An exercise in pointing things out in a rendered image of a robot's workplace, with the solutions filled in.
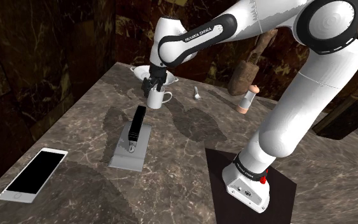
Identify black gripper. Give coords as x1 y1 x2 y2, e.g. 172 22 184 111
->
141 64 169 98

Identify white mug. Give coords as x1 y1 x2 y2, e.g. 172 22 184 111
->
146 85 174 110

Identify black rectangular bar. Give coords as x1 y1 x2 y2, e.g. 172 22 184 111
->
127 105 147 142

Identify grey flat plate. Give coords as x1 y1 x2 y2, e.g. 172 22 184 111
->
107 121 153 172

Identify brown mallet-shaped object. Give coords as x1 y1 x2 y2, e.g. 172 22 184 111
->
227 29 279 97

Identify tan and white pepper mill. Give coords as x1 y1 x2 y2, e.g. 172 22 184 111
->
235 85 260 115

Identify dark robot stand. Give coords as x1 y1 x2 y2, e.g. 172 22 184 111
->
204 148 298 224

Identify white smartphone with black screen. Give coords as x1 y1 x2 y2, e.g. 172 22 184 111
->
0 147 69 204

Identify white bowl with handles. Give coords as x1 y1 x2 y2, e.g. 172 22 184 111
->
130 64 179 87

